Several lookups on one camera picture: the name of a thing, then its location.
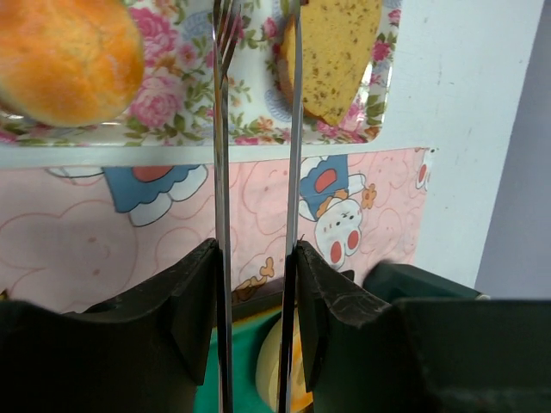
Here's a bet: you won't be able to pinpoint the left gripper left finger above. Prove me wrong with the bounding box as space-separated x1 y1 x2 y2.
1 238 217 412

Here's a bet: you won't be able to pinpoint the floral serving tray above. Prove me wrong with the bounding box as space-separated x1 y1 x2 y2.
1 1 401 147

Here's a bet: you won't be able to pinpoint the round bun upper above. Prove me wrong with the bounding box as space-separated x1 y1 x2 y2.
1 1 145 127

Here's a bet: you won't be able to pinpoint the metal serving tongs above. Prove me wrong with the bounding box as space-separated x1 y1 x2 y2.
212 1 303 412

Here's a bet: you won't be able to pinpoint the brown bread slice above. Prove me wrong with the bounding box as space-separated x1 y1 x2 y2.
300 1 382 126

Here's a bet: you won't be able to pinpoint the pink bunny placemat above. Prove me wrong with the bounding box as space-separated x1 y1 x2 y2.
1 148 435 312

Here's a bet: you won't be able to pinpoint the glazed donut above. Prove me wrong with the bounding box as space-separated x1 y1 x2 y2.
255 320 314 413

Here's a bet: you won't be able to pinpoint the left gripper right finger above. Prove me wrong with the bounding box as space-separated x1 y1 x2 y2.
297 241 550 412

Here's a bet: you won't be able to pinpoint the square teal brown plate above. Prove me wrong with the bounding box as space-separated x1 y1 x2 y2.
193 279 283 413

